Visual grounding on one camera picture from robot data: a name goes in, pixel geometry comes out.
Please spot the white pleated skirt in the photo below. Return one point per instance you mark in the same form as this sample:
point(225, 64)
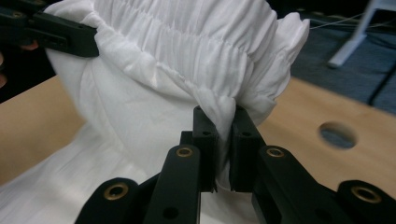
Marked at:
point(162, 62)

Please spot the white desk frame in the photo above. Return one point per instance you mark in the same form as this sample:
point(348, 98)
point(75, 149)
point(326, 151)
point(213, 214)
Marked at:
point(355, 40)

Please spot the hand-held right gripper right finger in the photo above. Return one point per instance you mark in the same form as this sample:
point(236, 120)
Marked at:
point(246, 149)

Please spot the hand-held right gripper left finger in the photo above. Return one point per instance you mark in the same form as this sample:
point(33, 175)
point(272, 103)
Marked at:
point(204, 149)

